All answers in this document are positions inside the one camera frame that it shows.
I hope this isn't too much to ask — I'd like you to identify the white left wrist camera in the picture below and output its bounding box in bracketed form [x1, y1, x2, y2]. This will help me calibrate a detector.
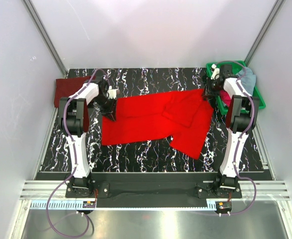
[107, 86, 120, 99]

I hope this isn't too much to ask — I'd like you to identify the folded maroon t-shirt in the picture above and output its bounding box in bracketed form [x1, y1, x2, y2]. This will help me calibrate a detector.
[54, 76, 99, 108]

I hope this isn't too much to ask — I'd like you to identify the left orange connector block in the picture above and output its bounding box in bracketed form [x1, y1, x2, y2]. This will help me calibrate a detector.
[83, 201, 96, 208]

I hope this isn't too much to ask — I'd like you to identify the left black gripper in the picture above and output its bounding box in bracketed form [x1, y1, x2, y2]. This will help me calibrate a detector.
[93, 95, 118, 121]

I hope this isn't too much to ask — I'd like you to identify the pink crumpled t-shirt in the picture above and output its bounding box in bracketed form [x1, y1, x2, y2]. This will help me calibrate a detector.
[219, 90, 231, 107]

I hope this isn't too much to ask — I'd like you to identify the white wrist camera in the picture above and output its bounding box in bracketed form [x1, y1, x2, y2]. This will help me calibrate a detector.
[107, 86, 120, 99]
[210, 64, 220, 80]

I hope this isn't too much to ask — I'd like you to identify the orange connector block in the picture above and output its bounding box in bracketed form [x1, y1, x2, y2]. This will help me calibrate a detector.
[217, 202, 232, 210]
[83, 201, 96, 208]

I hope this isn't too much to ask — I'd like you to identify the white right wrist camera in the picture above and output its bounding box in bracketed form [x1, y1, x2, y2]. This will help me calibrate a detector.
[210, 64, 220, 80]

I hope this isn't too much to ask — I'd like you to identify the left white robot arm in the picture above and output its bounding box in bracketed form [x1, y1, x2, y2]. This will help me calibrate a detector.
[58, 79, 117, 197]

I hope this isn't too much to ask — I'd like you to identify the bright red t-shirt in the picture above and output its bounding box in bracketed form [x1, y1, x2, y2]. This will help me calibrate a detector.
[102, 89, 214, 159]

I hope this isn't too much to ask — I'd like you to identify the right orange connector block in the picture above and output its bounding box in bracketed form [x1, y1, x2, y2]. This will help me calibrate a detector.
[217, 202, 232, 210]

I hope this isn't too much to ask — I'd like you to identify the green plastic bin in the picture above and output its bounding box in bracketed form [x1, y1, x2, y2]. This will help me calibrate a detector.
[205, 60, 267, 116]

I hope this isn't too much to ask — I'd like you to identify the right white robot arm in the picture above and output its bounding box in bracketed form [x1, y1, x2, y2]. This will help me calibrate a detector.
[202, 61, 260, 198]

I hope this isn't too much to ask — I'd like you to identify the grey-blue crumpled t-shirt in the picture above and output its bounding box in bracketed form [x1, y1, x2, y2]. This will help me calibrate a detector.
[236, 67, 257, 96]

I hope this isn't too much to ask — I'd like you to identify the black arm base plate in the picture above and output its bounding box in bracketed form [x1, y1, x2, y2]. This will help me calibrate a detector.
[66, 172, 242, 209]

